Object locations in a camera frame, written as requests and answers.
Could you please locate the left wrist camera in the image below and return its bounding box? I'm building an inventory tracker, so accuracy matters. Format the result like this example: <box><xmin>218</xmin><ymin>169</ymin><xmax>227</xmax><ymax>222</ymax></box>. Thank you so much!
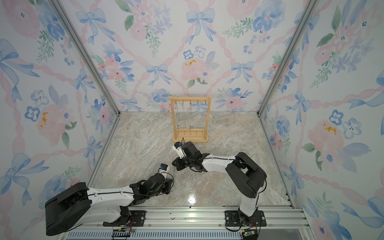
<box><xmin>158</xmin><ymin>164</ymin><xmax>169</xmax><ymax>174</ymax></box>

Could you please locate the green circuit board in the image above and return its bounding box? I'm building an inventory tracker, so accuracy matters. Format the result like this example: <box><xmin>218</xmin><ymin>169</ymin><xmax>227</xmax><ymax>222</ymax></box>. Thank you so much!
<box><xmin>241</xmin><ymin>230</ymin><xmax>259</xmax><ymax>240</ymax></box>

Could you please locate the aluminium corner profile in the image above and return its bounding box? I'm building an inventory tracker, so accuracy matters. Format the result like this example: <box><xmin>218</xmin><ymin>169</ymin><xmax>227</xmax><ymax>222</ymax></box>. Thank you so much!
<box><xmin>258</xmin><ymin>0</ymin><xmax>318</xmax><ymax>118</ymax></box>
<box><xmin>48</xmin><ymin>0</ymin><xmax>121</xmax><ymax>116</ymax></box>

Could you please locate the right aluminium corner profile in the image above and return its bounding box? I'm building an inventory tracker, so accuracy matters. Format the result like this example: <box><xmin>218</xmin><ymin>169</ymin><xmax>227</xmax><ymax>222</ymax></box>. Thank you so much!
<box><xmin>258</xmin><ymin>0</ymin><xmax>318</xmax><ymax>118</ymax></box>

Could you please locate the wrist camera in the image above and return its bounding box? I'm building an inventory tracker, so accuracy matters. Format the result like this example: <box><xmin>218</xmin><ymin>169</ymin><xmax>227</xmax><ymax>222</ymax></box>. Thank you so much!
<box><xmin>158</xmin><ymin>164</ymin><xmax>169</xmax><ymax>174</ymax></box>
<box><xmin>173</xmin><ymin>142</ymin><xmax>185</xmax><ymax>159</ymax></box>

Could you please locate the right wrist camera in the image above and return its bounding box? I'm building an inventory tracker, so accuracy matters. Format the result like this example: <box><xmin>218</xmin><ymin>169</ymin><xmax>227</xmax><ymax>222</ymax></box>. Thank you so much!
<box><xmin>173</xmin><ymin>142</ymin><xmax>185</xmax><ymax>159</ymax></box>

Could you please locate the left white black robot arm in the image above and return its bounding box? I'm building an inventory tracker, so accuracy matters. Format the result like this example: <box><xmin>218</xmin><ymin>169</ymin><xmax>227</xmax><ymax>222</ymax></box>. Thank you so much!
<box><xmin>45</xmin><ymin>172</ymin><xmax>174</xmax><ymax>236</ymax></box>

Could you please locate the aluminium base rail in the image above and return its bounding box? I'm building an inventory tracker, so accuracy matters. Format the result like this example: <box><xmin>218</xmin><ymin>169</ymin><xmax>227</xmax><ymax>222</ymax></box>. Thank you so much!
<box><xmin>54</xmin><ymin>206</ymin><xmax>315</xmax><ymax>240</ymax></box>

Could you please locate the wooden jewelry display stand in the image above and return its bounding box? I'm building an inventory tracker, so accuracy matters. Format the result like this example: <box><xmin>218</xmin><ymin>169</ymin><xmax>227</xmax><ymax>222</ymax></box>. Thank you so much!
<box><xmin>170</xmin><ymin>95</ymin><xmax>212</xmax><ymax>143</ymax></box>

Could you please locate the left aluminium corner profile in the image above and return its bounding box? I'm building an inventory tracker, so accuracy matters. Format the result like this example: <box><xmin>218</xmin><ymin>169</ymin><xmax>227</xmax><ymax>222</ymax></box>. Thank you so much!
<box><xmin>48</xmin><ymin>0</ymin><xmax>121</xmax><ymax>116</ymax></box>

